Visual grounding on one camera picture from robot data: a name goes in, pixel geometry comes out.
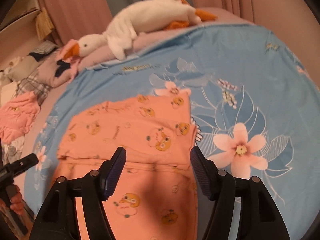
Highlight pink garment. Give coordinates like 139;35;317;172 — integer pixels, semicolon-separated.
56;39;81;81

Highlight pink grey pillows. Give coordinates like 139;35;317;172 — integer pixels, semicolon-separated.
41;52;78;88

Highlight blue floral blanket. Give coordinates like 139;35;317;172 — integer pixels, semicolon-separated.
24;24;320;240

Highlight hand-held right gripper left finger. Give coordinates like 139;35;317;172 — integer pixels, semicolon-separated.
29;147;127;240

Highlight bed with mauve sheet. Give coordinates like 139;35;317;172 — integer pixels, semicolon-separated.
0;6;253;171

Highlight small white plush toy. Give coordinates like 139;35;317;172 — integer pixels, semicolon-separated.
0;56;23;86

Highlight person's left hand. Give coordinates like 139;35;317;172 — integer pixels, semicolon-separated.
9;184;25;214

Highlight white patterned cloth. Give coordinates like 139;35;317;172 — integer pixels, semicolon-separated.
4;137;26;161

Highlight orange cartoon print shirt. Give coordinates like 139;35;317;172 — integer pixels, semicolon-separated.
51;92;200;240

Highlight striped grey cloth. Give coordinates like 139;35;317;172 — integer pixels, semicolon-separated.
28;41;58;61

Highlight white goose plush toy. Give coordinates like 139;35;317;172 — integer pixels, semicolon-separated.
61;0;218;60

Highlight plaid pillow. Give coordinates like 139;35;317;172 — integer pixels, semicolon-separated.
15;74;54;103

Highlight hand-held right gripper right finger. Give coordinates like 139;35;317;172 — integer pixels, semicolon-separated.
190;146;292;240

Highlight pink fleece blanket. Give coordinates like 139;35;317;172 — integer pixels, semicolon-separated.
0;91;42;146

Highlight dark navy garment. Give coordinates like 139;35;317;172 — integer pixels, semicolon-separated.
55;59;70;77

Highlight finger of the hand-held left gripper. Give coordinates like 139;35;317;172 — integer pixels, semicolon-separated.
7;153;40;178

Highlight cream cushion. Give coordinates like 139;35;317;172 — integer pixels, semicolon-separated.
7;55;41;81

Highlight white shelf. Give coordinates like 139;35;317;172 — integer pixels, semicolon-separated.
0;0;41;32

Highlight yellow fringed curtain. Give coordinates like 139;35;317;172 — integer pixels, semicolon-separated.
35;7;54;41

